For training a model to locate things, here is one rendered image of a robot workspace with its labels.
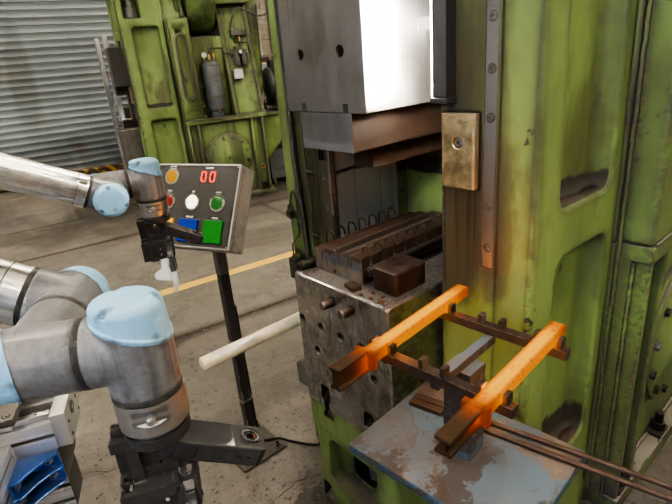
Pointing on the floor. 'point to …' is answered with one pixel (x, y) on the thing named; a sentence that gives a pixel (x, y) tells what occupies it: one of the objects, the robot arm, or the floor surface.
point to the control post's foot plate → (267, 448)
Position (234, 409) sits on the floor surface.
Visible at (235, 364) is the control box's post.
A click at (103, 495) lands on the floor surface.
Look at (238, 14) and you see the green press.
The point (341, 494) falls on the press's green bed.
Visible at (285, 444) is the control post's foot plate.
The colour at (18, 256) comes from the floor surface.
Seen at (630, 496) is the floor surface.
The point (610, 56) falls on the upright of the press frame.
